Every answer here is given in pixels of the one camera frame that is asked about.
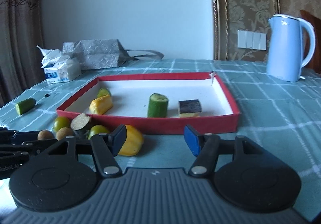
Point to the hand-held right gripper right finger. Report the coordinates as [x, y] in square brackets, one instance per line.
[193, 140]

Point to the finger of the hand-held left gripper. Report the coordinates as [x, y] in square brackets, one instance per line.
[15, 140]
[20, 153]

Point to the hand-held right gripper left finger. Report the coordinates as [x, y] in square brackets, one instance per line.
[117, 140]

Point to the large yellow pepper piece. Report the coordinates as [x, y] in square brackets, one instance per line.
[133, 141]

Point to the purple sugarcane piece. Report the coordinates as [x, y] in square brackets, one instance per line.
[189, 106]

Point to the short dark cucumber piece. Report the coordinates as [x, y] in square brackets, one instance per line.
[25, 106]

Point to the small yellow pepper piece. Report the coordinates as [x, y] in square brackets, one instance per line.
[100, 105]

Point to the red cardboard box tray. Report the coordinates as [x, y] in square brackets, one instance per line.
[138, 98]

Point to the green cucumber piece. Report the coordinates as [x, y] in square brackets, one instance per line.
[157, 107]

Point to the small green fruit piece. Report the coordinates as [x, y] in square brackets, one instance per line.
[104, 92]

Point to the green tomato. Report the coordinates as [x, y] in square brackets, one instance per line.
[61, 124]
[97, 130]

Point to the brown longan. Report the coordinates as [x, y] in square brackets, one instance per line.
[45, 135]
[64, 133]

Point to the eggplant piece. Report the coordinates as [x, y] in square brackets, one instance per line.
[80, 121]

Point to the teal plaid tablecloth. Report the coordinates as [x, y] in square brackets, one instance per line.
[263, 103]

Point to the white tissue pack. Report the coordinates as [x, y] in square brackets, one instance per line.
[65, 71]

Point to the grey patterned gift bag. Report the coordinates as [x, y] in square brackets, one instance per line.
[95, 53]

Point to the brown patterned curtain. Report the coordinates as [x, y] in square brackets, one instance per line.
[17, 25]

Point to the light blue electric kettle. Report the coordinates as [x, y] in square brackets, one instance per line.
[283, 48]

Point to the brown wooden headboard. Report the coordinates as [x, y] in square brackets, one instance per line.
[317, 38]

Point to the white wall switch panel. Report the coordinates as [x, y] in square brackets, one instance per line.
[250, 39]

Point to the wooden wall panel frame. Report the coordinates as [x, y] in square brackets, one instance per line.
[217, 13]

